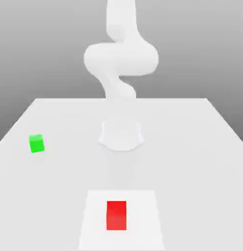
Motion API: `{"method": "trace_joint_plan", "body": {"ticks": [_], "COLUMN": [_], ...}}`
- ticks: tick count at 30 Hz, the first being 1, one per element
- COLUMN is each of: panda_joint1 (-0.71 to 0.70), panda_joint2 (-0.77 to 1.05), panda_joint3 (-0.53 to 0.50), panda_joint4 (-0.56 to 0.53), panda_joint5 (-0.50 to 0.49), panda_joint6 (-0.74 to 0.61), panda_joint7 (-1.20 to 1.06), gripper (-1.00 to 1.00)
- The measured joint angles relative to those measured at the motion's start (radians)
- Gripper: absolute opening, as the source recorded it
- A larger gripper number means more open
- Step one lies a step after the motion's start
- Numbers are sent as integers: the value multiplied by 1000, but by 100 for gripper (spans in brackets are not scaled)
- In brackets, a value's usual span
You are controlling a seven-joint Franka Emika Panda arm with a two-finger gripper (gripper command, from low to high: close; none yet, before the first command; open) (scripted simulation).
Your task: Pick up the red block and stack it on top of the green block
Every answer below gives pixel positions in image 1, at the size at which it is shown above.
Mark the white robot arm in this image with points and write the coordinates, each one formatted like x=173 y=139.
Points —
x=121 y=58

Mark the small green cube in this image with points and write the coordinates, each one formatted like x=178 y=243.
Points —
x=36 y=143

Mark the small red cube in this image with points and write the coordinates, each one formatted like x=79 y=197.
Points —
x=116 y=215

